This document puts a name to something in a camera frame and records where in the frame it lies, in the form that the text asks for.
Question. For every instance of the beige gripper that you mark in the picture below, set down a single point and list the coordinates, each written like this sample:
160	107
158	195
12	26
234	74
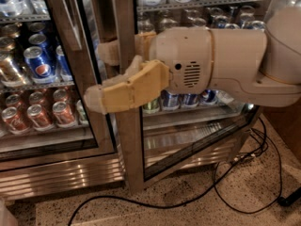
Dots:
183	56

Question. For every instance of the glass fridge door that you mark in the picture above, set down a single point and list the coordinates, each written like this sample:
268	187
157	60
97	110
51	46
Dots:
65	30
139	131

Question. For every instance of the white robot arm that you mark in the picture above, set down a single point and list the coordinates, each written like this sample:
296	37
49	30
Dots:
260	67

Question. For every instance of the stainless fridge base grille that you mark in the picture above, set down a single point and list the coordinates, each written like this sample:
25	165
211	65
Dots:
108	169

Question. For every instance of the green can right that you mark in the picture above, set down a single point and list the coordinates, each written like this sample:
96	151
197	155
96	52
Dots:
151	107

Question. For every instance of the blue can left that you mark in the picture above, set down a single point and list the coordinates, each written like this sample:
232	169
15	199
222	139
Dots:
170	101

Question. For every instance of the blue can middle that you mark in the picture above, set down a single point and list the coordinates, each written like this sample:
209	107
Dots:
189	100

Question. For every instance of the red coke can right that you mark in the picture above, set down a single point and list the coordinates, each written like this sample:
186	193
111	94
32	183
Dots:
64	116

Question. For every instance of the red coke can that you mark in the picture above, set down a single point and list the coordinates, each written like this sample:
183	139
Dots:
40	118
64	116
15	120

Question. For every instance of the blue pepsi can front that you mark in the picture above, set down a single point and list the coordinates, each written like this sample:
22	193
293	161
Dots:
42	68

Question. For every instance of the blue can right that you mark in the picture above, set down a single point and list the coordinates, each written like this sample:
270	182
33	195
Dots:
208	97

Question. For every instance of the red coke can middle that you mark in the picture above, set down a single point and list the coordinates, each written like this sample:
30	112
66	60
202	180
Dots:
40	118

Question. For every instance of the clear water bottle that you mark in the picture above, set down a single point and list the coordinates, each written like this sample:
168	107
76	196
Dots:
224	97

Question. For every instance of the gold can front left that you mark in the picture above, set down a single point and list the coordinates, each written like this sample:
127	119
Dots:
13	72

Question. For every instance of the red coke can left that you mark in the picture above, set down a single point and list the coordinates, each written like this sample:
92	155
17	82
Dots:
15	120

